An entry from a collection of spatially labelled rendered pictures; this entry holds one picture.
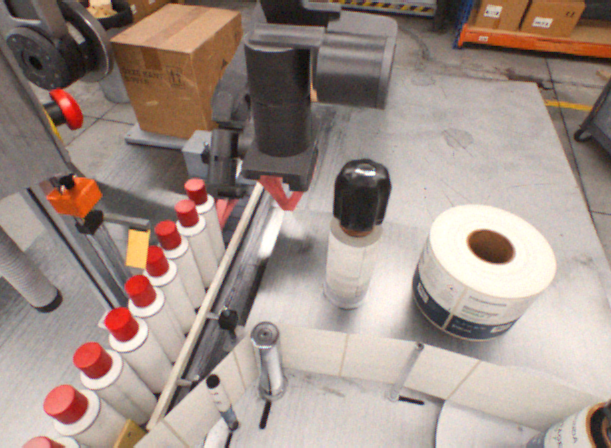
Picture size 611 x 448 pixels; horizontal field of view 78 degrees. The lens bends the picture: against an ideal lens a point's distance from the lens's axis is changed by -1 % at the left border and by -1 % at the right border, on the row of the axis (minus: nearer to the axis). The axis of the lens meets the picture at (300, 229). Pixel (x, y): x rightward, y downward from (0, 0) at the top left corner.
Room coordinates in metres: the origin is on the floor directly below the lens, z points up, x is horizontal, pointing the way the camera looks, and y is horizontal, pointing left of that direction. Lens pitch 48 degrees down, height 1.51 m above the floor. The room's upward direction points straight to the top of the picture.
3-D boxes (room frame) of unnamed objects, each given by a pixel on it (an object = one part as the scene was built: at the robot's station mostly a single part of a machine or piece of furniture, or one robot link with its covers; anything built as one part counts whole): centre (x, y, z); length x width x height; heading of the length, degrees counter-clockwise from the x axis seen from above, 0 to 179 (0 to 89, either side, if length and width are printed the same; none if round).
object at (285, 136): (0.33, 0.02, 1.30); 0.10 x 0.07 x 0.07; 169
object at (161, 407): (0.67, 0.10, 0.91); 1.07 x 0.01 x 0.02; 167
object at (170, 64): (1.12, 0.34, 0.99); 0.30 x 0.24 x 0.27; 162
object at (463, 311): (0.40, -0.32, 0.95); 0.20 x 0.20 x 0.14
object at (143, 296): (0.29, 0.22, 0.98); 0.05 x 0.05 x 0.20
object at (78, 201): (0.35, 0.26, 1.05); 0.10 x 0.04 x 0.33; 77
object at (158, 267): (0.34, 0.22, 0.98); 0.05 x 0.05 x 0.20
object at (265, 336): (0.22, 0.05, 0.97); 0.05 x 0.05 x 0.19
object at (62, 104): (0.32, 0.23, 1.33); 0.04 x 0.03 x 0.04; 42
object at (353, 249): (0.41, -0.09, 1.03); 0.09 x 0.09 x 0.30
